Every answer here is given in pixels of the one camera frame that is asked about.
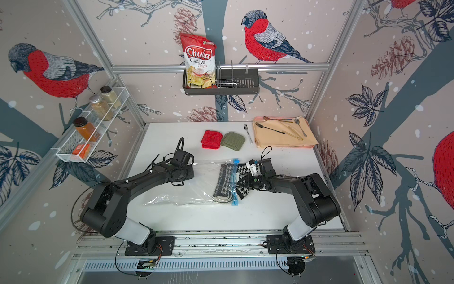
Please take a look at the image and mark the clear plastic vacuum bag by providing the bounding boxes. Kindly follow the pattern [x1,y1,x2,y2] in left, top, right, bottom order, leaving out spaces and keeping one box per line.
[141,159,233,206]

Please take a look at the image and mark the black white houndstooth scarf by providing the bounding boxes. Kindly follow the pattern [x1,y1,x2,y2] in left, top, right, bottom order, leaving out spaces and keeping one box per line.
[212,163,251,203]

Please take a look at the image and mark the red knitted scarf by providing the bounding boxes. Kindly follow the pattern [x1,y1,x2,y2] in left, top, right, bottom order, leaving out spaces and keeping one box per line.
[201,130,223,150]

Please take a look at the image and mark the olive green knitted scarf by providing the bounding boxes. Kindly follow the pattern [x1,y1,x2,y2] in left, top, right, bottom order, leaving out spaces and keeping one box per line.
[221,131,245,151]

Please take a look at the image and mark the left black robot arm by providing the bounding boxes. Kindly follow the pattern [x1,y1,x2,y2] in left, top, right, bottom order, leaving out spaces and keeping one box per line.
[80,159,195,255]

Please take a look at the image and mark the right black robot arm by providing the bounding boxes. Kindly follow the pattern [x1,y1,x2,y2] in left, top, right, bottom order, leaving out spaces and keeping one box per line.
[242,171,341,247]

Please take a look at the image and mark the red Chuba chips bag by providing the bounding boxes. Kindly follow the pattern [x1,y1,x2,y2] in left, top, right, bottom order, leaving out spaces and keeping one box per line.
[180,33,216,89]

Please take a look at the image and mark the beige cloth napkin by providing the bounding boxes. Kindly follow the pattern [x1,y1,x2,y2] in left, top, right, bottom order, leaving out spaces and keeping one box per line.
[253,117,319,149]

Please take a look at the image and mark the black fork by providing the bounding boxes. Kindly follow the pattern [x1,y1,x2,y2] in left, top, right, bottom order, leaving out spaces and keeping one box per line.
[254,122,286,135]

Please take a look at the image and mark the beige tongs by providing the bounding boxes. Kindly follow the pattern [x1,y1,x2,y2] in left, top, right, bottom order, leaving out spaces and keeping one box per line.
[280,122,304,141]

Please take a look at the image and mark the gold spoon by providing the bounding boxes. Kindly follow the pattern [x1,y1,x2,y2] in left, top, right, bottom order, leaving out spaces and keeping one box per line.
[263,116,294,123]

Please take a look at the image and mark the pink tray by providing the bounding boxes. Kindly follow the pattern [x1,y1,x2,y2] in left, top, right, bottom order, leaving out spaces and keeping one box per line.
[253,116,296,123]

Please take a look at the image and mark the silver spoon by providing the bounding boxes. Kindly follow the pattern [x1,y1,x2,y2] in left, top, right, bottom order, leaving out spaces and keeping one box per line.
[294,118,307,137]

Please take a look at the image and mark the small orange box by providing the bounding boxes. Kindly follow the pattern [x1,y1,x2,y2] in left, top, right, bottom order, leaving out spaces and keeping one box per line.
[72,143,91,159]

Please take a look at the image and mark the beige spice jar middle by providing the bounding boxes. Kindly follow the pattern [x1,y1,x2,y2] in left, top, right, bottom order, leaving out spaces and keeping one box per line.
[89,95,114,121]

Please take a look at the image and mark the beige spice jar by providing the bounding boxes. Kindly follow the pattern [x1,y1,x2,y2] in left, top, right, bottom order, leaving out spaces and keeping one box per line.
[100,86,122,109]
[89,95,114,121]

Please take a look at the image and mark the orange spice jar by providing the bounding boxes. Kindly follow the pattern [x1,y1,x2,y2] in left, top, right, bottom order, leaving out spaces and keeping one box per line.
[73,117,99,142]

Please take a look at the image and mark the beige spice jar rear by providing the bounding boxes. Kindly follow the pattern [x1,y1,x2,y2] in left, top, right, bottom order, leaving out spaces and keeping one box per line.
[100,86,122,109]

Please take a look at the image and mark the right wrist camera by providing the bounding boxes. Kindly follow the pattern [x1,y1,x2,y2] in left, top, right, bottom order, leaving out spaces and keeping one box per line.
[246,159,276,176]

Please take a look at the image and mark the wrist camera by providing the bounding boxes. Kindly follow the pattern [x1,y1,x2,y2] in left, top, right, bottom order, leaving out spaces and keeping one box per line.
[170,149,195,168]
[246,159,276,176]

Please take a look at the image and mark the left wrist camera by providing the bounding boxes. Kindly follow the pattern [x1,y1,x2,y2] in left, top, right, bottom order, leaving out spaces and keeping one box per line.
[170,149,195,168]

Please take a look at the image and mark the white handled fork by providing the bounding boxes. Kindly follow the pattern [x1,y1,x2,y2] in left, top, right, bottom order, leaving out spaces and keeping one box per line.
[243,123,254,144]

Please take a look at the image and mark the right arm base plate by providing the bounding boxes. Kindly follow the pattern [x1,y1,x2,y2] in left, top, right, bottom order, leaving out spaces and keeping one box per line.
[262,235,316,254]

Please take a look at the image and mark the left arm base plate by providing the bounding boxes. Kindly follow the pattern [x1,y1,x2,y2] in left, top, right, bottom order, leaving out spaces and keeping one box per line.
[125,236,176,256]

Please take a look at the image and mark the clear acrylic wall shelf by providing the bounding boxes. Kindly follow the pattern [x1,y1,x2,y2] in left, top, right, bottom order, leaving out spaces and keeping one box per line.
[56,86,130,163]

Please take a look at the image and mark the black wall basket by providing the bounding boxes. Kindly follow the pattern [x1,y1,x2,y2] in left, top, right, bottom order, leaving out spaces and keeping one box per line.
[182,69,260,95]

